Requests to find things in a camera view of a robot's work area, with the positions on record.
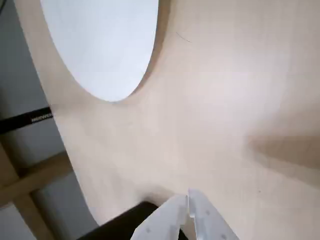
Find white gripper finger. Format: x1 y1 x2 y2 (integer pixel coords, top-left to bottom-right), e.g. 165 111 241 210
188 188 239 240
131 194 189 240

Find black round bin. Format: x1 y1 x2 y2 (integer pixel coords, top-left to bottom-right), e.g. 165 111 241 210
76 199 198 240

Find black strip with print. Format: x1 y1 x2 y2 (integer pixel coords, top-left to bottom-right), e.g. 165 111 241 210
0 106 54 135

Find white round plate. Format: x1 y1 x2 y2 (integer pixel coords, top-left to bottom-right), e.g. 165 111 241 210
39 0 160 103

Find wooden frame beams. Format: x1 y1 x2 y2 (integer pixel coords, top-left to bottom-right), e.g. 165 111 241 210
0 142 76 240

